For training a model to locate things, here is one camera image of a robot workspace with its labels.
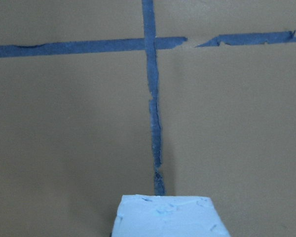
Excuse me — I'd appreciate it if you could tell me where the light blue foam block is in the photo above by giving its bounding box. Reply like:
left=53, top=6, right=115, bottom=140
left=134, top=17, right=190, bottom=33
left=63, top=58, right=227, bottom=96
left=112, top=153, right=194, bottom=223
left=111, top=195, right=230, bottom=237

